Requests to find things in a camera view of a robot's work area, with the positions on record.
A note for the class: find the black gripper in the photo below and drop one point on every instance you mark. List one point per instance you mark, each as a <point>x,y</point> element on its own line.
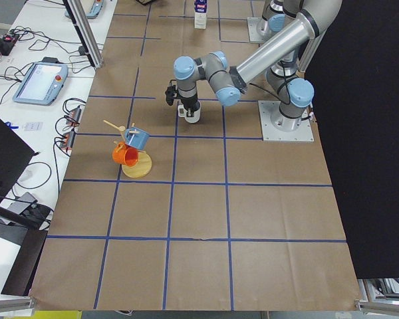
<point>189,102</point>

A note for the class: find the white mug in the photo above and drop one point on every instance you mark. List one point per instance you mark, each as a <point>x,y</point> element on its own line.
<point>190,115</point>

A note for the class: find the blue white milk carton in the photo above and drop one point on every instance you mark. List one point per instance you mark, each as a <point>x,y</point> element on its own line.
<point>200,14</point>

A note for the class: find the blue mug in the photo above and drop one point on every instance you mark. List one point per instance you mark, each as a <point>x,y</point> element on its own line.
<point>136,138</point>

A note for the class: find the wooden mug tree stand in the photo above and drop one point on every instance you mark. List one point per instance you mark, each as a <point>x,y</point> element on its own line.
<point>144,163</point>

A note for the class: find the orange mug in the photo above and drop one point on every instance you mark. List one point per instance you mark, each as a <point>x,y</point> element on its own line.
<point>125,155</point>

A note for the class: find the orange black usb hub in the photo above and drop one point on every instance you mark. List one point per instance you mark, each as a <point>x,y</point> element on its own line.
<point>73,117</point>

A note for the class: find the blue teach pendant tablet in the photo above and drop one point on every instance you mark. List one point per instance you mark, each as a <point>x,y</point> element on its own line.
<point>42,84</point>

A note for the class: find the black curtain panel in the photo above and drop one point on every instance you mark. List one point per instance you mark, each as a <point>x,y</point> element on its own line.
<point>355,72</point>

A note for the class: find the black monitor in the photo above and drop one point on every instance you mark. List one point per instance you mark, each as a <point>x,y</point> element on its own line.
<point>15,156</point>

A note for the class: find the black power strip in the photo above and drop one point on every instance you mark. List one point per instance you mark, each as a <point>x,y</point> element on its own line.
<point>7,42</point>

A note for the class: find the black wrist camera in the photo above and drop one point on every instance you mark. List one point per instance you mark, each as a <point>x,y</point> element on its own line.
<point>171,92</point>

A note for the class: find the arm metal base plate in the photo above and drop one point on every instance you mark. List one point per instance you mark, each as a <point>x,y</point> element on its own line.
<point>276,127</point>
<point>254,30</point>

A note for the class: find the aluminium frame post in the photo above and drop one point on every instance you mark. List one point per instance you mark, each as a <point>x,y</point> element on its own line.
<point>84,32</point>

